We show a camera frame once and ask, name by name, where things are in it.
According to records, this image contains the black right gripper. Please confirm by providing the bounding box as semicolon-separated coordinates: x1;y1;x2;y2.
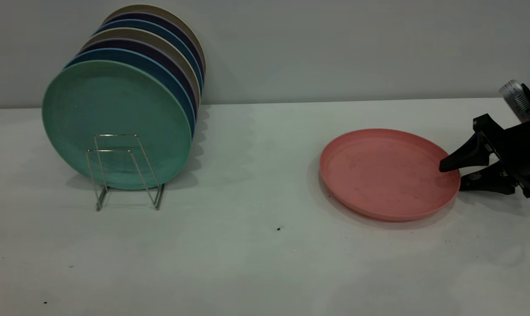
439;114;530;198

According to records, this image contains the pink round plate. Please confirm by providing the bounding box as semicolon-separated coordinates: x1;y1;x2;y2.
319;128;461;222

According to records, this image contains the blue round plate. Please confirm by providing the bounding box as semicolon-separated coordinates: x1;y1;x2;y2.
64;47;196;136
93;19;203;95

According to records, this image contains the dark purple round plate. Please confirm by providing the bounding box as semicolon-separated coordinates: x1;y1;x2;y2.
77;39;198;119
102;12;204;79

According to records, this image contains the green round plate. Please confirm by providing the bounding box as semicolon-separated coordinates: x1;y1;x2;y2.
42;60;193;190

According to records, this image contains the beige round plate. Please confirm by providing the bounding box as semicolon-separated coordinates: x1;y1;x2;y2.
81;28;201;110
103;4;206;77

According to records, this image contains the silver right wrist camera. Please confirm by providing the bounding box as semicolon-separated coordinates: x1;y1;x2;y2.
498;80;530;123

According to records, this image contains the metal wire plate rack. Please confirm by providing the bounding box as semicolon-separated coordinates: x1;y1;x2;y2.
86;134;165;212

